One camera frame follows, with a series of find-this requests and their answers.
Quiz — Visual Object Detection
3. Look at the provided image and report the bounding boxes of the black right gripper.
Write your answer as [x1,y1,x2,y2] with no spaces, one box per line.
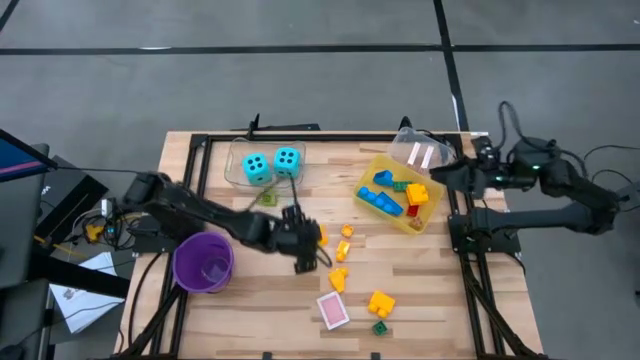
[429,149,512,199]

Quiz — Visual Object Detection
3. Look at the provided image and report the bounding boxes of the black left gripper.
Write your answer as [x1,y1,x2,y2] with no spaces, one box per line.
[259,219,324,275]

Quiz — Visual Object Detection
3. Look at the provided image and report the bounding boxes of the yellow translucent plastic bin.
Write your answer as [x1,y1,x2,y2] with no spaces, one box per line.
[352,153,446,236]

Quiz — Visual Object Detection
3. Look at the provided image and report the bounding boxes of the yellow curved toy brick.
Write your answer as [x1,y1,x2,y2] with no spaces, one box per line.
[327,266,350,294]

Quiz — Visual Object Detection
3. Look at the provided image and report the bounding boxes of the pink boxed card deck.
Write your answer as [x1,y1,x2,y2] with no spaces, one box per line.
[316,290,351,331]

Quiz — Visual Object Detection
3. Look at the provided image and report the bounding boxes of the large blue four-stud brick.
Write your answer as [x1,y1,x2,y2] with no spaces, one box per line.
[356,186,405,217]

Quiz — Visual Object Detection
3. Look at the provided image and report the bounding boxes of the cyan foam die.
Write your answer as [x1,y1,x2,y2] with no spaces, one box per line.
[273,146,303,179]
[241,152,273,186]

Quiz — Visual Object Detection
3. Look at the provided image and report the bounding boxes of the clear rounded plastic container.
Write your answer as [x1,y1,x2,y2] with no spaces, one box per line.
[389,126,457,177]

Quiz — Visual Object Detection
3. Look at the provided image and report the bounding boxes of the clear rectangular plastic bin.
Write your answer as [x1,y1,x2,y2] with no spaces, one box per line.
[223,137,307,194]

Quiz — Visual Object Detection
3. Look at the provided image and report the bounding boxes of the purple plastic bucket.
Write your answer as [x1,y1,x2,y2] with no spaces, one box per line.
[172,231,236,294]

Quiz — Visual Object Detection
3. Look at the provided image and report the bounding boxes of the grey chair base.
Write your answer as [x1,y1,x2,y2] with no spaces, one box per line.
[615,180,640,206]

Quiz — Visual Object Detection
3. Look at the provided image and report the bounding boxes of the black stand leg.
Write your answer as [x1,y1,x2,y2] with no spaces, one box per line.
[29,253,132,300]

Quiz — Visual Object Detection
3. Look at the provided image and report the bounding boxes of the white paper sheet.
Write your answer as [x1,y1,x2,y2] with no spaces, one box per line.
[49,251,126,335]

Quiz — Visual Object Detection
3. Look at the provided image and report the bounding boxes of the black equipment box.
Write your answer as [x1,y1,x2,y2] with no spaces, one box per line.
[37,155,109,241]

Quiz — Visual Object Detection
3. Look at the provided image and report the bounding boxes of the dark grey cabinet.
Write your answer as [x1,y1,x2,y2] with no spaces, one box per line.
[0,143,51,291]

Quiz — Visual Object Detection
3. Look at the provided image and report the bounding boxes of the blue screen monitor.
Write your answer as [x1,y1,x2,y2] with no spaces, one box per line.
[0,128,58,185]

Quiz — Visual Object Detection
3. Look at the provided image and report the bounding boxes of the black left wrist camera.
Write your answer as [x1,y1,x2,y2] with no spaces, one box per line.
[281,203,307,227]

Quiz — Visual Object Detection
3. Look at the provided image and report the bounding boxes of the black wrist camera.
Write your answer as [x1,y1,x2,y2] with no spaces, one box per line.
[281,203,307,227]
[472,135,497,161]

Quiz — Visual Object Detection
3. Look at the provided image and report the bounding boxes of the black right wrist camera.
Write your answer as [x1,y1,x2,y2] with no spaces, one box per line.
[472,135,497,161]

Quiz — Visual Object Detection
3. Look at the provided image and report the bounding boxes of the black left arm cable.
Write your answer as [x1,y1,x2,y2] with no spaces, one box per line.
[249,172,334,269]

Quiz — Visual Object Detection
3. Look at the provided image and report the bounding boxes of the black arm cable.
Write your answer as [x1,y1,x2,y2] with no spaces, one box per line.
[496,99,531,151]
[249,172,334,269]

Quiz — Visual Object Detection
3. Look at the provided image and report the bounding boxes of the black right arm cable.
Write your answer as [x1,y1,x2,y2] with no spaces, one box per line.
[496,99,531,151]

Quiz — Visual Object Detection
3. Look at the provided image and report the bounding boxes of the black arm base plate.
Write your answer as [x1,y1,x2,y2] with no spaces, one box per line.
[448,219,522,255]
[130,214,206,254]

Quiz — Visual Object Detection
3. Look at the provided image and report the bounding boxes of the black power cable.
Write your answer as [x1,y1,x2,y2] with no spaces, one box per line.
[127,252,166,351]

